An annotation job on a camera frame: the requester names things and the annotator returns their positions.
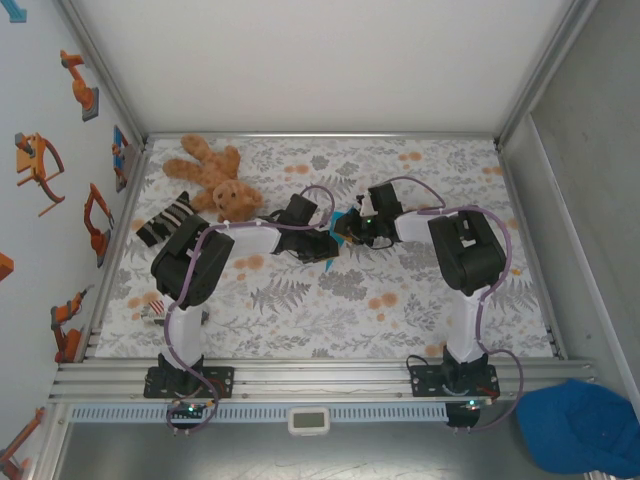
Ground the blue paper sheet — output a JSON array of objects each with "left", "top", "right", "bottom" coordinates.
[{"left": 322, "top": 203, "right": 362, "bottom": 274}]

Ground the floral patterned tablecloth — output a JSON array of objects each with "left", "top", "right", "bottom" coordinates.
[{"left": 94, "top": 137, "right": 556, "bottom": 360}]

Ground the brown plush teddy bear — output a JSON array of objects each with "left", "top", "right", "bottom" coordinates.
[{"left": 162, "top": 133, "right": 265, "bottom": 231}]

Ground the black white striped sock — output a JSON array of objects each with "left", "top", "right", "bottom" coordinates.
[{"left": 134, "top": 190, "right": 197, "bottom": 247}]

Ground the stars and stripes sock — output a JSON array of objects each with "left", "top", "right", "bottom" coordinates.
[{"left": 142, "top": 298, "right": 211, "bottom": 326}]

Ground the white digital timer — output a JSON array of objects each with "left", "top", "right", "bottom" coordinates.
[{"left": 287, "top": 406, "right": 331, "bottom": 437}]

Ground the blue cap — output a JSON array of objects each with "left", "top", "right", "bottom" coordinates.
[{"left": 514, "top": 378, "right": 640, "bottom": 476}]

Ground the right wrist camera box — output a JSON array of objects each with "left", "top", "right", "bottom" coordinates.
[{"left": 357, "top": 182, "right": 404, "bottom": 216}]

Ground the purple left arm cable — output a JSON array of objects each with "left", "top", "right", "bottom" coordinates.
[{"left": 162, "top": 184, "right": 335, "bottom": 436}]

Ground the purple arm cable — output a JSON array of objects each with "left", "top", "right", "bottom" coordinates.
[
  {"left": 162, "top": 184, "right": 335, "bottom": 436},
  {"left": 387, "top": 175, "right": 524, "bottom": 434}
]

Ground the aluminium frame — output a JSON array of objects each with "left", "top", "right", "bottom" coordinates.
[{"left": 47, "top": 0, "right": 601, "bottom": 404}]

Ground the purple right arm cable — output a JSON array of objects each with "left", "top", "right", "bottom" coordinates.
[{"left": 387, "top": 175, "right": 524, "bottom": 434}]

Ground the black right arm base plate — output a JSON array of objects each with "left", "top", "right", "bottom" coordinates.
[{"left": 408, "top": 364, "right": 499, "bottom": 399}]

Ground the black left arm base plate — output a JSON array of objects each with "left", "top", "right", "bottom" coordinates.
[{"left": 143, "top": 366, "right": 236, "bottom": 400}]

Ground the slotted cable duct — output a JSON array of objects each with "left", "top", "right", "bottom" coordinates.
[{"left": 69, "top": 403, "right": 449, "bottom": 422}]

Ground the blue and orange wall sticker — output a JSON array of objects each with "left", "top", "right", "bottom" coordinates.
[{"left": 112, "top": 124, "right": 132, "bottom": 194}]

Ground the orange claw machine wall sticker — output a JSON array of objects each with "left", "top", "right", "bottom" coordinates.
[{"left": 13, "top": 132, "right": 67, "bottom": 218}]

